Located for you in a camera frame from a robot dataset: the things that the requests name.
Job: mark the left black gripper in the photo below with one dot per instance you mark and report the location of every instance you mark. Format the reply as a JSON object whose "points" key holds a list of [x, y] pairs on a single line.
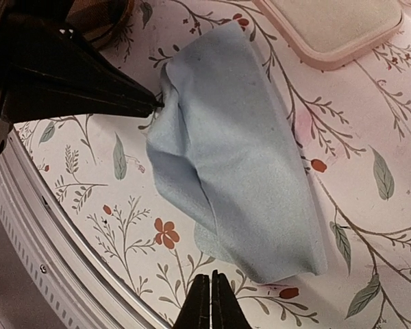
{"points": [[47, 70]]}

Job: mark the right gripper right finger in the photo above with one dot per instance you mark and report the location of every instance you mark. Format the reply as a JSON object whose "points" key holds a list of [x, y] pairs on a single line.
{"points": [[226, 311]]}

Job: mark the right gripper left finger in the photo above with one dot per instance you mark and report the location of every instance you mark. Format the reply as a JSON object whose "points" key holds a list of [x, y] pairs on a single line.
{"points": [[195, 312]]}

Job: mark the brown plaid glasses case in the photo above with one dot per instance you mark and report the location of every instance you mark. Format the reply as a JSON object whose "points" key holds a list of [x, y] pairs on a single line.
{"points": [[100, 21]]}

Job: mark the small blue cloth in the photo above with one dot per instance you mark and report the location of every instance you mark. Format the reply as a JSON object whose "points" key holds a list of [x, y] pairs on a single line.
{"points": [[222, 152]]}

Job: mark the pink glasses case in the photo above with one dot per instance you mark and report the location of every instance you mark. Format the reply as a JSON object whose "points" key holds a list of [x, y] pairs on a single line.
{"points": [[329, 34]]}

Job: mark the front aluminium rail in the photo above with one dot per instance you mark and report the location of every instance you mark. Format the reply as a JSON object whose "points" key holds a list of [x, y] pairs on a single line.
{"points": [[76, 282]]}

